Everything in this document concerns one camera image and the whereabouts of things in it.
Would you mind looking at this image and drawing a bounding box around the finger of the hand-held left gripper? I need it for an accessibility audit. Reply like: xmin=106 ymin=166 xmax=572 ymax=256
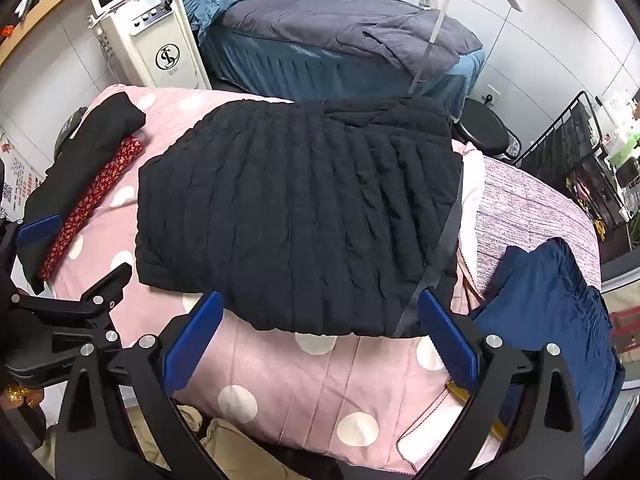
xmin=10 ymin=262 xmax=134 ymax=347
xmin=0 ymin=214 xmax=62 ymax=281

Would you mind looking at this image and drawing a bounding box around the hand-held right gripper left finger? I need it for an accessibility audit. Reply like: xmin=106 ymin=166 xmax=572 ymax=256
xmin=55 ymin=291 xmax=224 ymax=480

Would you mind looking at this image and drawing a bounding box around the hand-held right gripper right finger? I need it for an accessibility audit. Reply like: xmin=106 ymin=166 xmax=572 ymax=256
xmin=400 ymin=287 xmax=586 ymax=480

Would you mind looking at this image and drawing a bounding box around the black quilted jacket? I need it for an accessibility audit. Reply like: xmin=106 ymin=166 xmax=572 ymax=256
xmin=134 ymin=96 xmax=463 ymax=338

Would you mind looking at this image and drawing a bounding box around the gold ornament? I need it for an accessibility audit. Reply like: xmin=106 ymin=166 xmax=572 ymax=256
xmin=0 ymin=382 xmax=46 ymax=408

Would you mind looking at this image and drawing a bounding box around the mustard yellow garment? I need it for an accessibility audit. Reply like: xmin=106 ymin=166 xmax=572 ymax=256
xmin=445 ymin=382 xmax=506 ymax=441

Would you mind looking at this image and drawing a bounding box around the red floral cloth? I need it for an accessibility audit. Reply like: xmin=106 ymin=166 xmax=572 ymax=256
xmin=37 ymin=135 xmax=146 ymax=281

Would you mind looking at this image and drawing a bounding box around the navy blue garment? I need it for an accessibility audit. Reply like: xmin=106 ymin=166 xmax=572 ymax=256
xmin=470 ymin=237 xmax=626 ymax=453

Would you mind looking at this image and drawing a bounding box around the black folded cloth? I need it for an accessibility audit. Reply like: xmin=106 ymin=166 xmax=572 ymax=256
xmin=22 ymin=94 xmax=147 ymax=295

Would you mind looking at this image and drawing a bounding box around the pink polka dot blanket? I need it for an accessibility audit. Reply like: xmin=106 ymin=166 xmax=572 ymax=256
xmin=47 ymin=85 xmax=506 ymax=476

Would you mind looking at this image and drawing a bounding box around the light pink garment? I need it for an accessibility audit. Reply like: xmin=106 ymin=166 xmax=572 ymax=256
xmin=450 ymin=140 xmax=486 ymax=311

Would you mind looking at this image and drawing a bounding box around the mauve speckled blanket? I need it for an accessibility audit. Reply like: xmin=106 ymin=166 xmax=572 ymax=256
xmin=472 ymin=155 xmax=601 ymax=301

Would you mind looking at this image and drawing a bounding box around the red crate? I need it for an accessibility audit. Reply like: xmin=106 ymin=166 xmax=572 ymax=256
xmin=607 ymin=307 xmax=640 ymax=356

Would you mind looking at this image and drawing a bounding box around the white machine with screen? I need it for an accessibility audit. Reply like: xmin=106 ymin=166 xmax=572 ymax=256
xmin=82 ymin=0 xmax=213 ymax=91

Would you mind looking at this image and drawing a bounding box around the black round stool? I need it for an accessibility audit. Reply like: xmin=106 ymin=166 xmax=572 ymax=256
xmin=452 ymin=97 xmax=523 ymax=161

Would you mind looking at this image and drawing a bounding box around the wooden shelf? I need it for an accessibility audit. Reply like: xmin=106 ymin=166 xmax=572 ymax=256
xmin=0 ymin=0 xmax=96 ymax=68

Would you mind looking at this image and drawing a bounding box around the black metal rack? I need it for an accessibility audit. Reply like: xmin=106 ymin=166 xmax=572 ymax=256
xmin=512 ymin=90 xmax=640 ymax=266

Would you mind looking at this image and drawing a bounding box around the green plastic container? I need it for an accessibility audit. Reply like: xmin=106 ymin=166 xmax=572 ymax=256
xmin=605 ymin=130 xmax=640 ymax=171

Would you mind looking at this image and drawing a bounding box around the bed with blue skirt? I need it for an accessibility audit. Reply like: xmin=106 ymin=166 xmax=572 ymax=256
xmin=200 ymin=25 xmax=486 ymax=116

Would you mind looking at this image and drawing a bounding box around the white gooseneck lamp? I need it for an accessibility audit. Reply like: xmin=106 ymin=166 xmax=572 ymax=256
xmin=407 ymin=0 xmax=523 ymax=96

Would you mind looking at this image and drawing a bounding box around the grey quilt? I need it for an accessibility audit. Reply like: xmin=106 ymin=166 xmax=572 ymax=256
xmin=215 ymin=0 xmax=483 ymax=83

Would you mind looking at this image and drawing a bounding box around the wall poster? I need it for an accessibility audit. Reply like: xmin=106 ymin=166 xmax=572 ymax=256
xmin=0 ymin=135 xmax=46 ymax=221

